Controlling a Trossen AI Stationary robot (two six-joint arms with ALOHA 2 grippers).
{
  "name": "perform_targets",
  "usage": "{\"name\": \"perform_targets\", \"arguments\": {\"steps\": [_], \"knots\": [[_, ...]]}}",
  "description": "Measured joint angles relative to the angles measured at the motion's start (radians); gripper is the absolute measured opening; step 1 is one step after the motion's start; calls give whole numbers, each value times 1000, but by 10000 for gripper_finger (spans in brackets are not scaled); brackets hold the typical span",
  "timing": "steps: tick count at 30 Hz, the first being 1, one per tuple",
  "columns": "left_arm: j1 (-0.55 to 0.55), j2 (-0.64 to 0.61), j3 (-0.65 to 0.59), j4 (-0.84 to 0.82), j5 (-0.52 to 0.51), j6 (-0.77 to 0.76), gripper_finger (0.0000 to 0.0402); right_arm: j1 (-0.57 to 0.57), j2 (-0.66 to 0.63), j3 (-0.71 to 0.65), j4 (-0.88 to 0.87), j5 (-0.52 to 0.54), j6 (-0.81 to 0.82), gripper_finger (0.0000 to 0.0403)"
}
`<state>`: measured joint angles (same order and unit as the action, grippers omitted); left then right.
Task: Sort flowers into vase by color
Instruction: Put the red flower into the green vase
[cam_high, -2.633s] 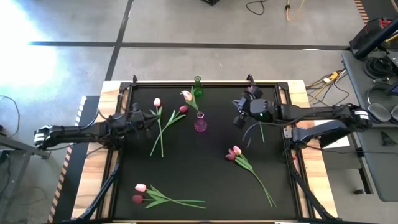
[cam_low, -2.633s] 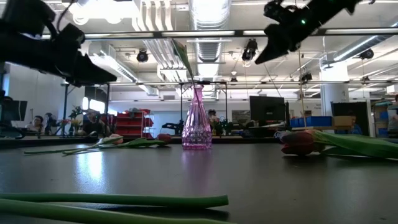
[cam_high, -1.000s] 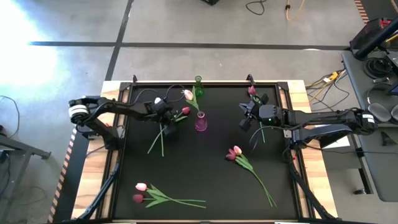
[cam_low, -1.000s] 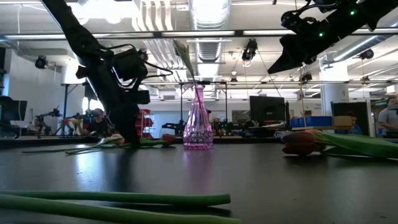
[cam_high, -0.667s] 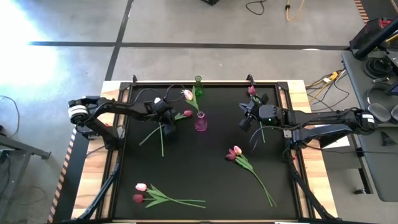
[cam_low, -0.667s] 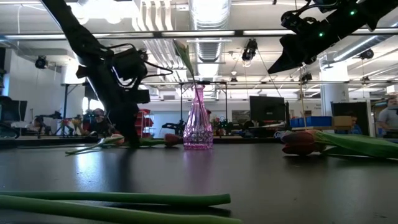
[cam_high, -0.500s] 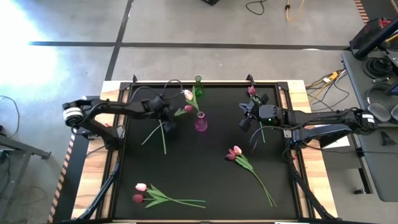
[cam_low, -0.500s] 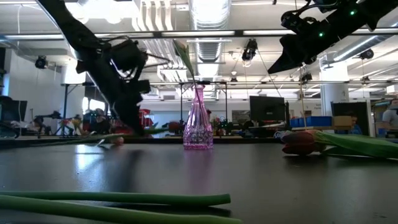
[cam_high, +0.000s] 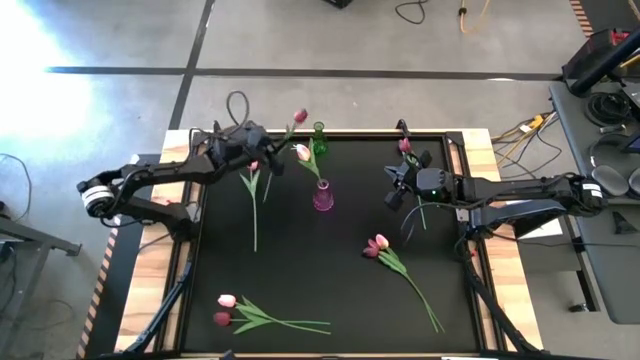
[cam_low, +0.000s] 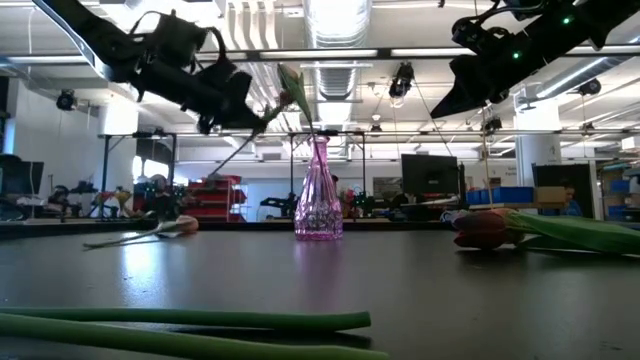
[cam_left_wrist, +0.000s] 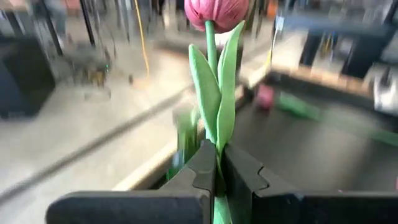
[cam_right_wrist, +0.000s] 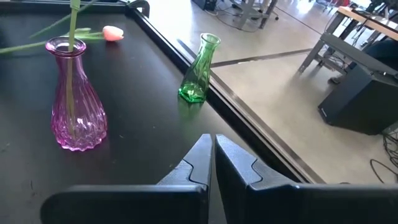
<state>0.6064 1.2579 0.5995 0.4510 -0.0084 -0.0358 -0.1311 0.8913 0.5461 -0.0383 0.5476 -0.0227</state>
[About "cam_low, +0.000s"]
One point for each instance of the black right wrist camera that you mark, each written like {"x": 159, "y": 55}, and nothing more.
{"x": 472, "y": 32}

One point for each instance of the red storage bin shelf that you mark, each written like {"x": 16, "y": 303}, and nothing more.
{"x": 215, "y": 200}

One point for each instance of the silver ventilation duct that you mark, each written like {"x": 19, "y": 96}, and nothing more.
{"x": 337, "y": 30}

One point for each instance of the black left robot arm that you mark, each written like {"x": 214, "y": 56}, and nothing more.
{"x": 75, "y": 30}

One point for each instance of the dark red artificial tulip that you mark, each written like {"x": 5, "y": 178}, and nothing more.
{"x": 286, "y": 98}
{"x": 482, "y": 231}

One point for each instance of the black overhead frame bar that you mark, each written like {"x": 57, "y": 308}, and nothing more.
{"x": 384, "y": 52}

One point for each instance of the pink glass vase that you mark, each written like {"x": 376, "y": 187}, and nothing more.
{"x": 318, "y": 210}

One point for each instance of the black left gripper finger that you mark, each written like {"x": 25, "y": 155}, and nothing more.
{"x": 235, "y": 85}
{"x": 230, "y": 125}

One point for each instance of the black ceiling camera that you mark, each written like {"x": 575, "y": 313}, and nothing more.
{"x": 492, "y": 124}
{"x": 66, "y": 100}
{"x": 402, "y": 80}
{"x": 590, "y": 87}

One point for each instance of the person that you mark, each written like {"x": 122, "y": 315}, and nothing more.
{"x": 570, "y": 204}

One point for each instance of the shelf with blue bins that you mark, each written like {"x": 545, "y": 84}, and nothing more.
{"x": 620, "y": 186}

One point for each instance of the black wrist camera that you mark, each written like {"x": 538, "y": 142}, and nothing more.
{"x": 472, "y": 32}
{"x": 170, "y": 40}

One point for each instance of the black upright panel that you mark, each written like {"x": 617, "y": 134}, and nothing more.
{"x": 555, "y": 175}

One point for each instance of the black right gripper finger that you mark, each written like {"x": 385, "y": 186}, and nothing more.
{"x": 475, "y": 97}
{"x": 470, "y": 75}

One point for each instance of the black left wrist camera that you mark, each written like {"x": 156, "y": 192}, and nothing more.
{"x": 170, "y": 40}

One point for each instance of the black computer monitor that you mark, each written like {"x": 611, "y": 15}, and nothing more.
{"x": 430, "y": 174}
{"x": 20, "y": 177}

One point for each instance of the brown cardboard box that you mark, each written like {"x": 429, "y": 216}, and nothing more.
{"x": 550, "y": 194}

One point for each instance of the black metal rig frame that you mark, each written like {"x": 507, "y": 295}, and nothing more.
{"x": 105, "y": 170}

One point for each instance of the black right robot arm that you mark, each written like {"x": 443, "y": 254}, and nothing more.
{"x": 590, "y": 20}

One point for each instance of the row of blue bins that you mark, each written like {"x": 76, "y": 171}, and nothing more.
{"x": 500, "y": 195}

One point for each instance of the black background robot arm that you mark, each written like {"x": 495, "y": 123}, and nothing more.
{"x": 277, "y": 202}

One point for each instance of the black table mat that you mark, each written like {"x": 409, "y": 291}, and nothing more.
{"x": 450, "y": 310}

